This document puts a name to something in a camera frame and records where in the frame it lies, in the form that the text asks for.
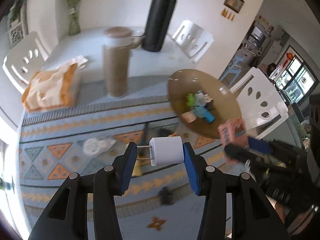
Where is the white chair far right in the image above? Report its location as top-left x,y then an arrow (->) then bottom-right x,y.
172,20 -> 214,63

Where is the white carved shelf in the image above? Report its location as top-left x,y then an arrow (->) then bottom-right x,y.
7,1 -> 29,48

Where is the light blue gummy toy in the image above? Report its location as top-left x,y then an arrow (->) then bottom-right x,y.
194,90 -> 207,107

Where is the small glass bowl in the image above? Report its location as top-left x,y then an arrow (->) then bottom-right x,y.
131,30 -> 144,49

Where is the white chair near right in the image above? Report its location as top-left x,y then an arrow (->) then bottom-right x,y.
229,68 -> 289,139

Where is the white chair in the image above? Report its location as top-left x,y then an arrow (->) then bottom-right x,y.
229,68 -> 289,139
2,31 -> 49,94
172,20 -> 214,63

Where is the gold cylindrical canister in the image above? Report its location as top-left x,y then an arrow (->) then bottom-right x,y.
103,27 -> 132,98

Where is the brown ribbed glass bowl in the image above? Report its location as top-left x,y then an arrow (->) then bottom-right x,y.
168,69 -> 241,139

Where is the patterned blue table mat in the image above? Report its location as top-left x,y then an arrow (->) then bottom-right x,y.
17,76 -> 238,240

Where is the black thermos bottle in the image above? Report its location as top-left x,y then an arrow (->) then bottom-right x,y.
142,0 -> 177,52

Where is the lime green toy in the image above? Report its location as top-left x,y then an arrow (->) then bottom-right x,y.
186,93 -> 196,108

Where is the small black toy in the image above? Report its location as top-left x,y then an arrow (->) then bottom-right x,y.
158,186 -> 174,205

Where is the orange white tissue pack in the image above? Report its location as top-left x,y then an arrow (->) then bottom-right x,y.
21,55 -> 88,113

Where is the pink patterned box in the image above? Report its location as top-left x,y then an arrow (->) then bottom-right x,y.
218,118 -> 249,150

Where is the white chair far left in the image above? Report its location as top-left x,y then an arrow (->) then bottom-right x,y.
2,31 -> 49,94

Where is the white charger plug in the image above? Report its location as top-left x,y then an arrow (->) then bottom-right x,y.
137,136 -> 184,167

